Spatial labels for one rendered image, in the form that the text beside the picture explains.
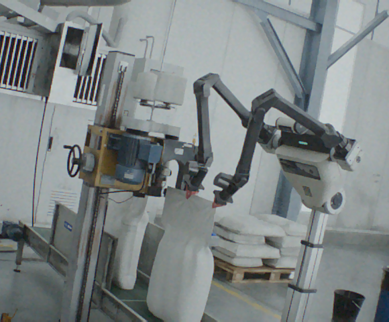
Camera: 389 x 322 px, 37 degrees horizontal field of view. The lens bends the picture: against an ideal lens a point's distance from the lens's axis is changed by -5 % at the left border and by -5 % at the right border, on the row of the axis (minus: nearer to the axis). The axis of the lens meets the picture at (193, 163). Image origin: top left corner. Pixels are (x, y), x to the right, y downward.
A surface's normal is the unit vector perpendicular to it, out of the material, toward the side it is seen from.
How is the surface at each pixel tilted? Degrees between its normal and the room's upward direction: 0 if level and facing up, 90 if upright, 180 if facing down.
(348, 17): 90
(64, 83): 90
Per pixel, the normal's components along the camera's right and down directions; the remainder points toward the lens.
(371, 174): 0.54, 0.15
